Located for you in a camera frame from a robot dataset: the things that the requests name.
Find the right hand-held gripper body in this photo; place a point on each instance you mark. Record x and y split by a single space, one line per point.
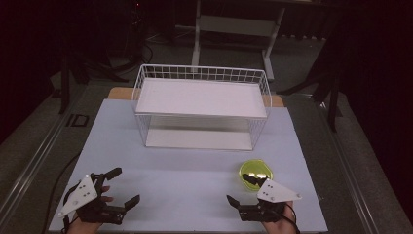
276 193

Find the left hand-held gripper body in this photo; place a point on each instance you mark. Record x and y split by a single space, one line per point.
82 193

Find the yellow-green plastic bowl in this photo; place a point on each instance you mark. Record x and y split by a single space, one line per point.
256 168

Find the person's right hand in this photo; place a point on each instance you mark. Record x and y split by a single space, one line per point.
281 226

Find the pale sheet mat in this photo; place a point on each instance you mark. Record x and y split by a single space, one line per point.
181 182

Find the black metal stand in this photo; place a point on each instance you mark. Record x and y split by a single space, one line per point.
332 107

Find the dark curtain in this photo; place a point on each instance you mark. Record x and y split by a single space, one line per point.
380 81
22 58

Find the metal floor rail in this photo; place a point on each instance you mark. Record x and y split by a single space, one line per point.
350 172
32 165

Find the black floor bracket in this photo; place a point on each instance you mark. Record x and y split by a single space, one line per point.
78 120

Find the white metal desk frame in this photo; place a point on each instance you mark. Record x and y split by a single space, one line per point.
237 25

